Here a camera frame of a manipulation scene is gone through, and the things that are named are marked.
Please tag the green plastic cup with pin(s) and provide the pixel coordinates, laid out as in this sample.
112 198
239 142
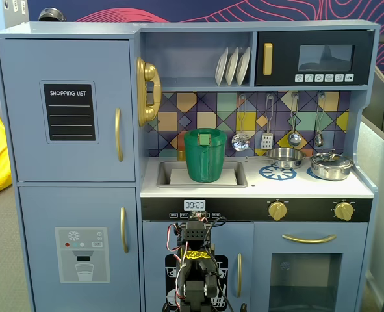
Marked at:
204 162

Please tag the gold toy telephone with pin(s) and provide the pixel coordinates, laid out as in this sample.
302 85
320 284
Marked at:
149 71

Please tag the white toy plate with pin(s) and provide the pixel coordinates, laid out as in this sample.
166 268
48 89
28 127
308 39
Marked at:
221 66
243 65
232 66

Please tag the black round helmet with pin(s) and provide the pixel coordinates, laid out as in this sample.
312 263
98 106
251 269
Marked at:
50 15

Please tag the blue toy play kitchen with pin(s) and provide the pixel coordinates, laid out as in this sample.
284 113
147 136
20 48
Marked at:
308 188

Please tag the black toy microwave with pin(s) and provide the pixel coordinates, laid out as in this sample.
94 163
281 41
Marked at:
282 58

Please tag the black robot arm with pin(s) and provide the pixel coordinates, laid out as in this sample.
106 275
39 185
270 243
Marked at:
195 234

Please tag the blue oven door with window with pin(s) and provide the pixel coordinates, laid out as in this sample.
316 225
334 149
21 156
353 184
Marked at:
263 237

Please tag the steel frying pan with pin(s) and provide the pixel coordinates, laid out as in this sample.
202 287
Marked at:
286 157

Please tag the gold stove knob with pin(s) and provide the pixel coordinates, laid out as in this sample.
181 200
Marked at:
277 211
343 211

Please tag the grey toy sink basin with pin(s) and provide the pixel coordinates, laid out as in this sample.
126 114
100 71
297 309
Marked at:
162 175

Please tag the blue ice dispenser fridge door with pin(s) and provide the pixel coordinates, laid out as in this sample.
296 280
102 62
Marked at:
42 211

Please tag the small steel hanging spoon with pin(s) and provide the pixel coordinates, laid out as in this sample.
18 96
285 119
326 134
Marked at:
319 139

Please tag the steel slotted skimmer spoon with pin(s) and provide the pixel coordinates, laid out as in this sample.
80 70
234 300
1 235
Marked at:
240 143

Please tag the black clamp knob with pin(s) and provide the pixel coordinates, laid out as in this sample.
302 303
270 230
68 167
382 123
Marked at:
164 308
244 308

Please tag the blue dishwasher door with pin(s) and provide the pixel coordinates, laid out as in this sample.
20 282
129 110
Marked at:
156 237

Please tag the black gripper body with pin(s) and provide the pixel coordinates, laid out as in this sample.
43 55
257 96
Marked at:
195 224

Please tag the steel pot with lid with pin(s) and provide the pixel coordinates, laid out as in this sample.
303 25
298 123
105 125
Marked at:
331 167

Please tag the blue shopping list cabinet door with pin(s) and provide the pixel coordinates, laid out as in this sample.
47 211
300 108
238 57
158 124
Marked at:
22 97

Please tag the steel slotted spatula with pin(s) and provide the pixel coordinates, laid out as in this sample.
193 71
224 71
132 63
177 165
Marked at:
267 141

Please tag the steel ladle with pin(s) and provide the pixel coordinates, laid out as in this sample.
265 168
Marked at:
294 139

